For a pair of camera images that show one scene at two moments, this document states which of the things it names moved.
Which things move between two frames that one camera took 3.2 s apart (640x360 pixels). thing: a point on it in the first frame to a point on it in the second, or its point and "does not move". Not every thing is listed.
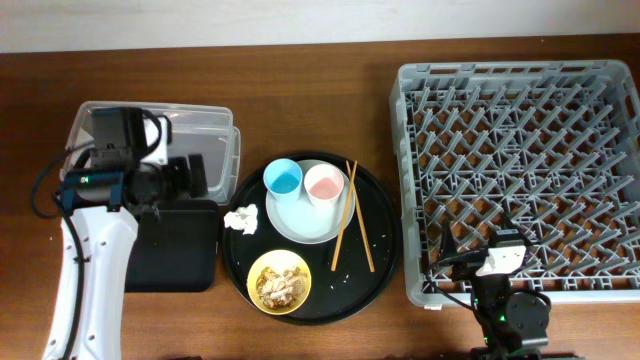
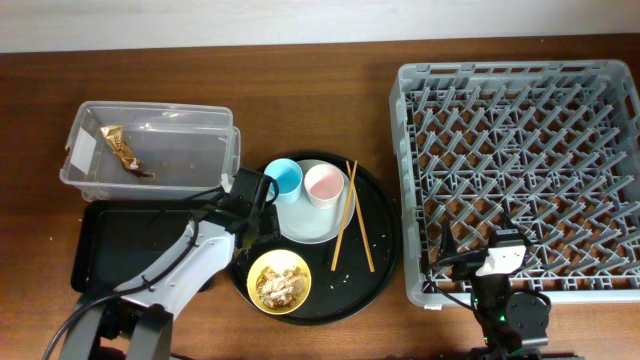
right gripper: [468, 262] does not move
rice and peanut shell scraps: [280, 292] does not move
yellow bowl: [279, 282] does not move
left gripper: [180, 184] to [270, 228]
